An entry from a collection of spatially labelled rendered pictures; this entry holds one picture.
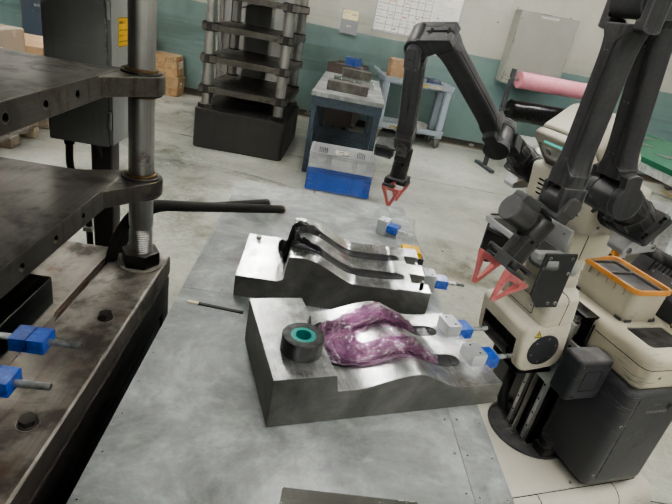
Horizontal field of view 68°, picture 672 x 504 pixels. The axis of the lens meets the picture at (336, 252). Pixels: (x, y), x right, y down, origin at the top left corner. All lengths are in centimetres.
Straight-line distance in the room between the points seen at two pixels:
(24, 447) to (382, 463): 59
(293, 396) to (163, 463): 23
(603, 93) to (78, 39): 116
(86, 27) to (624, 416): 176
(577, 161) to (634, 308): 72
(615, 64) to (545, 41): 669
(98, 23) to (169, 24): 680
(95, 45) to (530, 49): 679
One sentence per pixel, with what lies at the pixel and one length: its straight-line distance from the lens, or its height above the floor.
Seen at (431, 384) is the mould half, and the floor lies 87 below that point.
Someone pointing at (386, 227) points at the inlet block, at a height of 83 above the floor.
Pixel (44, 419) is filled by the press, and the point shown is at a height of 79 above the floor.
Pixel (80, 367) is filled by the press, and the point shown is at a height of 79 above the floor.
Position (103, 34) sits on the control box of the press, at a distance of 139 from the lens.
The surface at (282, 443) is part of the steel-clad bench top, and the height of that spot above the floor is 80.
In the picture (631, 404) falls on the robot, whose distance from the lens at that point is 170.
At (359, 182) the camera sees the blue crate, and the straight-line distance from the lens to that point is 458.
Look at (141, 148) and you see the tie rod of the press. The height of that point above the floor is 112.
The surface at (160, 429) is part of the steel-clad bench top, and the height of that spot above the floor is 80.
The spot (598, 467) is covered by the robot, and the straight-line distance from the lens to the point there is 184.
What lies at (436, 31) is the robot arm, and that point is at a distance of 139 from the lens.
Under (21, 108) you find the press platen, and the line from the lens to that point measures 93.
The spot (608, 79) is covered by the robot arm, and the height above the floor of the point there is 146.
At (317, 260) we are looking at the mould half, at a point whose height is 93.
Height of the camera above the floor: 149
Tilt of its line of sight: 25 degrees down
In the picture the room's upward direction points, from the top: 11 degrees clockwise
